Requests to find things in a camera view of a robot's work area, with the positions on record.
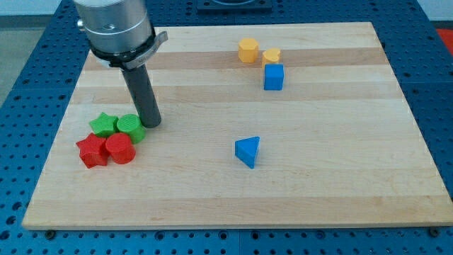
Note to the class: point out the wooden board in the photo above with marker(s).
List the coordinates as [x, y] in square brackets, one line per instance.
[339, 146]

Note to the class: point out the yellow hexagon block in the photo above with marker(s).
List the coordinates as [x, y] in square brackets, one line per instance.
[248, 50]

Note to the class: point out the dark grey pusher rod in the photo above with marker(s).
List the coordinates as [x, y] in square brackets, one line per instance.
[139, 85]

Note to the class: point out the red cylinder block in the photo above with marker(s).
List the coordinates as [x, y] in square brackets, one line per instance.
[120, 148]

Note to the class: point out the blue cube block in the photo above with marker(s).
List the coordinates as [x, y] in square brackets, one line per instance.
[274, 75]

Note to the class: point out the green cylinder block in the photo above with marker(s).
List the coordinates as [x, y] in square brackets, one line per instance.
[131, 125]

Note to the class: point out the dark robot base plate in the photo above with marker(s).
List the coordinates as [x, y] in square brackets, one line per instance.
[206, 6]

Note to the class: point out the blue triangle block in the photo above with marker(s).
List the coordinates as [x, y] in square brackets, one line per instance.
[246, 150]

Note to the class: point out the red star block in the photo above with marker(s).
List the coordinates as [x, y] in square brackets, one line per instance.
[92, 151]

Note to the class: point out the green star block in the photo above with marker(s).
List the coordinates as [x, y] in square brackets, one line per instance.
[104, 125]

